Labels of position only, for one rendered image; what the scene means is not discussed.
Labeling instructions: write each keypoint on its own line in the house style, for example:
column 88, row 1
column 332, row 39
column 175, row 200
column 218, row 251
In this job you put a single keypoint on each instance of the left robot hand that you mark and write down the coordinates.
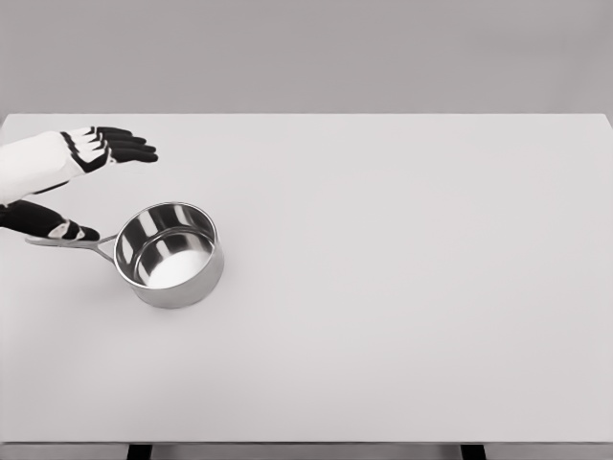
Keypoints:
column 33, row 163

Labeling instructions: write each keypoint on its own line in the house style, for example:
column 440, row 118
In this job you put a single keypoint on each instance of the stainless steel saucepan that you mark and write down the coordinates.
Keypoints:
column 172, row 259

